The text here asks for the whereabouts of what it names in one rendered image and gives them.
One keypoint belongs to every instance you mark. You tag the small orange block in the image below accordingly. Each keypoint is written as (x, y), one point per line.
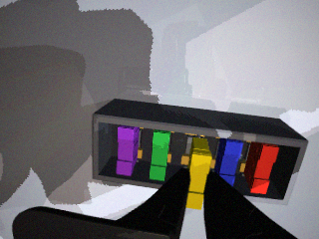
(185, 159)

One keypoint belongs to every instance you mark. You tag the green rectangular block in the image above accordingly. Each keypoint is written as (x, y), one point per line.
(159, 154)

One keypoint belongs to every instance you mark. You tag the blue fuse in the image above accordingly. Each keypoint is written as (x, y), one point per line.
(228, 153)

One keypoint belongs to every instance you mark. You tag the dark grey fuse block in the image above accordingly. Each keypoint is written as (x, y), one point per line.
(271, 154)

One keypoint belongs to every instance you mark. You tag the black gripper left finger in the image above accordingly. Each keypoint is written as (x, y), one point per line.
(160, 217)

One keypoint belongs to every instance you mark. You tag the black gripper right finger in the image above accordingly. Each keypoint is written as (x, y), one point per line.
(229, 215)

